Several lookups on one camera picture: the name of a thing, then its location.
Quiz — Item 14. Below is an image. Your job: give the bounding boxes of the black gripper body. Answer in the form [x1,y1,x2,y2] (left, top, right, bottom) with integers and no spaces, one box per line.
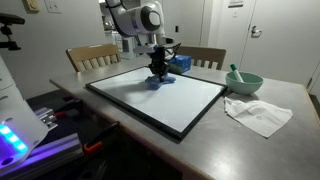
[150,46,168,68]

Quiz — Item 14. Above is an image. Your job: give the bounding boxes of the blue towel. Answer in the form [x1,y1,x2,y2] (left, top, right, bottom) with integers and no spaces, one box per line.
[144,73,177,91]

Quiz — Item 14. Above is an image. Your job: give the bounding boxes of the white robot base blue lights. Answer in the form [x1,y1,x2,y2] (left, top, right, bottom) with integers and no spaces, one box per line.
[0,54,50,174]

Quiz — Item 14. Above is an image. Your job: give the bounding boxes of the black framed whiteboard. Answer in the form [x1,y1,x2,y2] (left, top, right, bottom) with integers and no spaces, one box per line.
[84,65,229,141]

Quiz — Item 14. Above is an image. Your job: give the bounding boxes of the blue tissue box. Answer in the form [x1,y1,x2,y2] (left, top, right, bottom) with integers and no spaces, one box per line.
[166,54,193,75]

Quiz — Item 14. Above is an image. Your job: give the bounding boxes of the white kitchen stove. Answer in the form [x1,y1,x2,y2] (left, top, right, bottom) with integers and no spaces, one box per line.
[111,31,138,61]

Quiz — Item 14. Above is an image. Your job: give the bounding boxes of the wooden slatted chair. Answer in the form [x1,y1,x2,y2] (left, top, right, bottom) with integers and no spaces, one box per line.
[65,43,123,73]
[176,45,227,71]

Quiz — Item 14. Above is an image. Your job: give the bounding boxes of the white marker green cap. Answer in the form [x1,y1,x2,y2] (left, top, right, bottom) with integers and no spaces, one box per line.
[229,63,245,83]

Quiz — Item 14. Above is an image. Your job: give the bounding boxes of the green bowl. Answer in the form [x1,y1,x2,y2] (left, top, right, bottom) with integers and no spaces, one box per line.
[225,71,265,96]

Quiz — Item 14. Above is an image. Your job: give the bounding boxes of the white crumpled cloth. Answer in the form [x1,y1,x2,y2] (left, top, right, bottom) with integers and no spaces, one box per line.
[223,96,294,139]

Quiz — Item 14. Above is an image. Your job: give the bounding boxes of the white door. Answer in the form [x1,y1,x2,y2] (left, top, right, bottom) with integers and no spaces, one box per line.
[239,0,320,86]

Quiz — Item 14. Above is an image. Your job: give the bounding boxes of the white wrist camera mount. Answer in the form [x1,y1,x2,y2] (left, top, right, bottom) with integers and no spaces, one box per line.
[132,36,175,56]

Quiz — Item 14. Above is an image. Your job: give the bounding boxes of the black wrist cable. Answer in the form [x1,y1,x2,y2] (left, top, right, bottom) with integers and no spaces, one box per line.
[165,42,183,63]

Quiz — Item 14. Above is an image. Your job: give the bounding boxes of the black clamp orange handle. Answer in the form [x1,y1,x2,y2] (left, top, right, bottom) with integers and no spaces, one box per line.
[82,121,121,156]

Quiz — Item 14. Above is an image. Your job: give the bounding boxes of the metal door handle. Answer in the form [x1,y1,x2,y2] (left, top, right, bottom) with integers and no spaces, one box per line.
[250,24,264,39]

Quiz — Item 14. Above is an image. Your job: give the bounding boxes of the black clamp red handle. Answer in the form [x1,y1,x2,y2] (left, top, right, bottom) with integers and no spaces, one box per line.
[53,98,84,120]

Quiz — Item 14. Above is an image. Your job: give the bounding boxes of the silver metal bracket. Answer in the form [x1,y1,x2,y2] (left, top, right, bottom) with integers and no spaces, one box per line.
[34,106,60,132]

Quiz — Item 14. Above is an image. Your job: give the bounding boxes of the aluminium extrusion rail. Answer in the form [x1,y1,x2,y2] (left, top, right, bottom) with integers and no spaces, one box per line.
[0,133,84,180]

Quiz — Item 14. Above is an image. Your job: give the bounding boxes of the beige wall dial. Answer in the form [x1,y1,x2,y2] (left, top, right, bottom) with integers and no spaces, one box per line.
[21,0,41,15]

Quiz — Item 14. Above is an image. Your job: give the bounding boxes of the black camera on stand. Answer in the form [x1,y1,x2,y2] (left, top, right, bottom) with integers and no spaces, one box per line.
[0,13,26,52]

